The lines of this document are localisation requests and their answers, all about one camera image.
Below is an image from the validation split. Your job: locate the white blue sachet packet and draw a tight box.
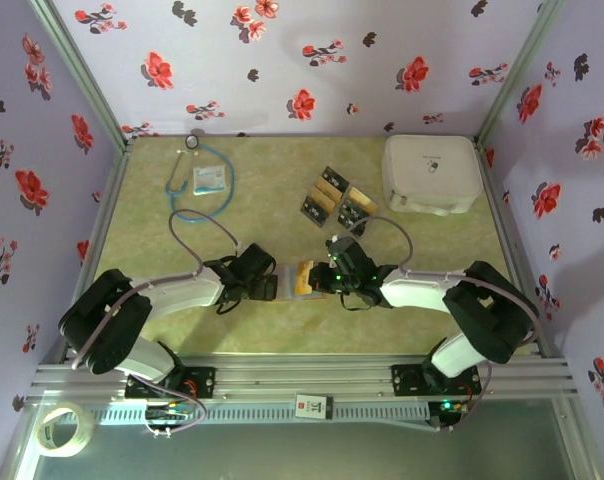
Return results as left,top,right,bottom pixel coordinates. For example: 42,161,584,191
191,164,227,196

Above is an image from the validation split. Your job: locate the small white label box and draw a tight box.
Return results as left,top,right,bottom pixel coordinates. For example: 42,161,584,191
294,394,333,420

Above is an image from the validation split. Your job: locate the white zipped medical case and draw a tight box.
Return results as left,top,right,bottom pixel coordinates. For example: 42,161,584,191
380,134,485,217

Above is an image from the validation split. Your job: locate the blue stethoscope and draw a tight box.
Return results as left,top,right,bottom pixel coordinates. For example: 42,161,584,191
164,133,237,222

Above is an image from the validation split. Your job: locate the clear tape roll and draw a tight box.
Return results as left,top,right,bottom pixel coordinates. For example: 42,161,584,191
36,401,94,459

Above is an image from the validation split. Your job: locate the right arm lavender cable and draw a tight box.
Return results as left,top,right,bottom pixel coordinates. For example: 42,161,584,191
331,215,541,434

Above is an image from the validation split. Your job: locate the arm lavender cable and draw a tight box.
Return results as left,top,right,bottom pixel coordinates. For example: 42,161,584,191
331,215,541,434
70,208,243,439

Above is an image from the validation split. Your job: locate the left arm lavender cable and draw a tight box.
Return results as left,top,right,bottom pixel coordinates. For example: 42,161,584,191
70,208,243,439

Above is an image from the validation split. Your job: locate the aluminium frame beam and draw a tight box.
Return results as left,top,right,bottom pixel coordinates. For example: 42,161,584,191
29,355,578,403

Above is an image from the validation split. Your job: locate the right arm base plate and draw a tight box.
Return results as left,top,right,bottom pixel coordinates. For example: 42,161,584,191
390,363,482,399

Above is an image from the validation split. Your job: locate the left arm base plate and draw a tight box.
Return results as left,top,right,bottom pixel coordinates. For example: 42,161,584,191
125,367,217,400

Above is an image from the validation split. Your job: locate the white slotted cable duct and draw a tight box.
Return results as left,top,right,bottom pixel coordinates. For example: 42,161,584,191
89,403,431,426

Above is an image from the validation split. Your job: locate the aluminium table edge rail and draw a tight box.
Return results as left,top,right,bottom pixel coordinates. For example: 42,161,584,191
474,142,548,359
61,142,133,364

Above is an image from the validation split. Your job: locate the aluminium frame post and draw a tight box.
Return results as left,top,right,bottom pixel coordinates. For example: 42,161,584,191
474,0,568,149
26,0,136,151

